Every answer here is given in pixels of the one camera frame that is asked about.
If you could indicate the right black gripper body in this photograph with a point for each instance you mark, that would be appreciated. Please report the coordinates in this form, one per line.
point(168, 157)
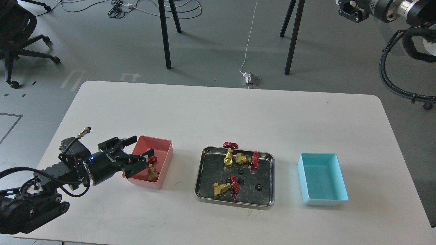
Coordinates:
point(349, 9)

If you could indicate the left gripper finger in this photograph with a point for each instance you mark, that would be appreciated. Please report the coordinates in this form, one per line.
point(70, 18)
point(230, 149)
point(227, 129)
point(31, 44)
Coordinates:
point(137, 163)
point(123, 142)

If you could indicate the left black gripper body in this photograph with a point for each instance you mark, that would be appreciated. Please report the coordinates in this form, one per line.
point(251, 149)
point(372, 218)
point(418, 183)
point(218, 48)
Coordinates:
point(106, 162)

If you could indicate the brass valve red handle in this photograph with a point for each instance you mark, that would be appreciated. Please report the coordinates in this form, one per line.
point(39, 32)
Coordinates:
point(228, 159)
point(252, 161)
point(153, 174)
point(219, 189)

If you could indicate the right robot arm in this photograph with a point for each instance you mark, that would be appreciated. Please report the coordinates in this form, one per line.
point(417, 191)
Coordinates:
point(416, 40)

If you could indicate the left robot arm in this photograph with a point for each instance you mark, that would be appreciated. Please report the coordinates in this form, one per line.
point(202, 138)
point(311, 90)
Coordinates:
point(37, 201)

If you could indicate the pink plastic box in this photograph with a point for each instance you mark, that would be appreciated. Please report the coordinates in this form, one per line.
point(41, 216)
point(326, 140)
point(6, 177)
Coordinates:
point(163, 152)

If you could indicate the blue plastic box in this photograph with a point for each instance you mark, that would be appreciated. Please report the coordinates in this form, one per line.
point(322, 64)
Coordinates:
point(321, 179)

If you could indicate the black table leg right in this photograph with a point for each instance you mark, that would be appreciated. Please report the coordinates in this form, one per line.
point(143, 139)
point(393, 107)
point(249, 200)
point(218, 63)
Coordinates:
point(294, 35)

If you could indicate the black table leg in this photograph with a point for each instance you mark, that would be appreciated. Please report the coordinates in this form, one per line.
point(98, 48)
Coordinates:
point(164, 29)
point(294, 35)

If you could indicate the steel tray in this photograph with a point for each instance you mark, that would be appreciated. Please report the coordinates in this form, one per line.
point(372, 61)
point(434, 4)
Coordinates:
point(212, 169)

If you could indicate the white power adapter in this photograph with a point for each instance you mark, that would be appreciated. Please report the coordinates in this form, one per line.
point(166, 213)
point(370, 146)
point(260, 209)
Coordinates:
point(250, 79)

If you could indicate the black table leg left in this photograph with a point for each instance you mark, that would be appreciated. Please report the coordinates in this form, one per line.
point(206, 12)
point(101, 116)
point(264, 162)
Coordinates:
point(164, 29)

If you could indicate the black office chair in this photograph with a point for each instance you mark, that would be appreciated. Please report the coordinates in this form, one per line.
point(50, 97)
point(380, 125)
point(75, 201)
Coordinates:
point(16, 26)

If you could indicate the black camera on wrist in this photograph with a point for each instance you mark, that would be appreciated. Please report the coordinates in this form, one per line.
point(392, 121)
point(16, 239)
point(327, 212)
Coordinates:
point(72, 147)

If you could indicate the brass valve front red handle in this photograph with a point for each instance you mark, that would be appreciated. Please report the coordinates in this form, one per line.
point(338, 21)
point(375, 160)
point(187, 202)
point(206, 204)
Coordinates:
point(219, 189)

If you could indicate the brass valve upright red handle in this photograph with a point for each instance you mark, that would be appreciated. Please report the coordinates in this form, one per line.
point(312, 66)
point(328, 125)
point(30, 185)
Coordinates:
point(228, 159)

